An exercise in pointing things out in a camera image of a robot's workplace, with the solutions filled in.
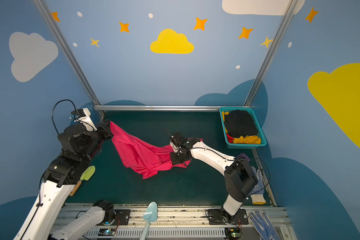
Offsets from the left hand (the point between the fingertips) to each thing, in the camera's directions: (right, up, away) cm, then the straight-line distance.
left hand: (111, 119), depth 62 cm
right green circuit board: (+55, -55, +9) cm, 78 cm away
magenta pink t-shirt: (+10, -21, +19) cm, 30 cm away
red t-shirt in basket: (+62, -11, +33) cm, 71 cm away
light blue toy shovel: (+14, -48, +13) cm, 52 cm away
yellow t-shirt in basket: (+78, -11, +37) cm, 87 cm away
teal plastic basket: (+83, -6, +36) cm, 91 cm away
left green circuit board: (-7, -54, +9) cm, 55 cm away
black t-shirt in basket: (+71, 0, +41) cm, 82 cm away
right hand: (+26, -22, +22) cm, 41 cm away
